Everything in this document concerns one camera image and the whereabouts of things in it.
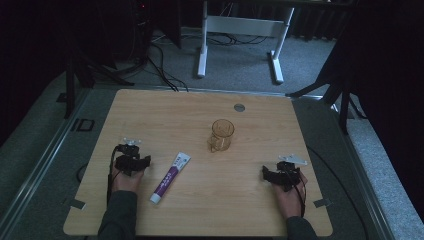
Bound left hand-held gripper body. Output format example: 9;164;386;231
114;137;146;177

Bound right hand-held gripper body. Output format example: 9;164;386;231
268;153;308;193

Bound person's left hand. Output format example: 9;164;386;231
111;165;145;194

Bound person's right hand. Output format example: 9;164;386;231
271;170;308;220

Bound purple and white toothpaste tube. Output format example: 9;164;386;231
149;152;192;205

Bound grey tape piece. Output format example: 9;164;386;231
312;198;333;209
67;198;87;211

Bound amber glass cup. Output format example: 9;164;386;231
206;118;236;154

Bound black tripod stand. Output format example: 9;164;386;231
56;49;136;120
285;56;368;136

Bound dark computer tower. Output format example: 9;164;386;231
111;0;152;66

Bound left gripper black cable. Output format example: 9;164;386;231
106;145;120;205

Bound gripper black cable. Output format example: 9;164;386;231
106;145;120;205
288;169;308;218

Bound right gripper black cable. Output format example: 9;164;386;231
288;169;308;218

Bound black floor cables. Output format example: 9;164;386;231
146;33;270;93

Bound white desk frame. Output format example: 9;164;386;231
196;0;296;85

